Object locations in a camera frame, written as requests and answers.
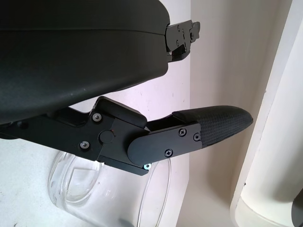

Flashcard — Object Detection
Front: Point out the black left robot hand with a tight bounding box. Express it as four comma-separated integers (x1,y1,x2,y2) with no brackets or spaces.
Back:
0,0,254,177

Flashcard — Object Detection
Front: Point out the white rounded frame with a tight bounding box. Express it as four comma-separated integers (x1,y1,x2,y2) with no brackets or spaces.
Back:
229,0,303,227

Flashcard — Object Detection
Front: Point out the clear glass cup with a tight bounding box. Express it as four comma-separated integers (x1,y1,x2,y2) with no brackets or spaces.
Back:
47,151,172,227

